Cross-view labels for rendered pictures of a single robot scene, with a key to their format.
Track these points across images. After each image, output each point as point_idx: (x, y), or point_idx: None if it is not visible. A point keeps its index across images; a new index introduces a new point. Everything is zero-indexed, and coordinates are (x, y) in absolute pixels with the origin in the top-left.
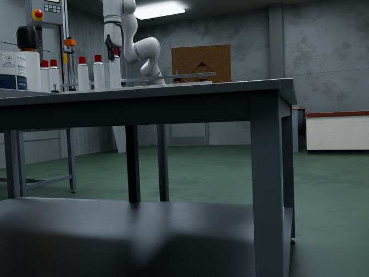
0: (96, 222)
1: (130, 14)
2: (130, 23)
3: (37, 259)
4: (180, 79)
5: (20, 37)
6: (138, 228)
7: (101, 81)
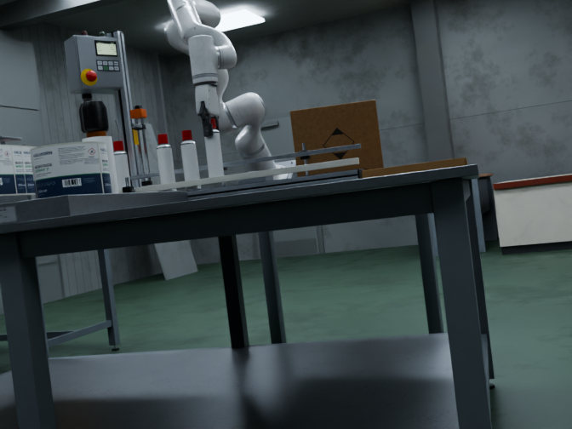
0: (196, 378)
1: (229, 68)
2: (219, 76)
3: (137, 427)
4: (310, 157)
5: (86, 117)
6: (264, 379)
7: (195, 168)
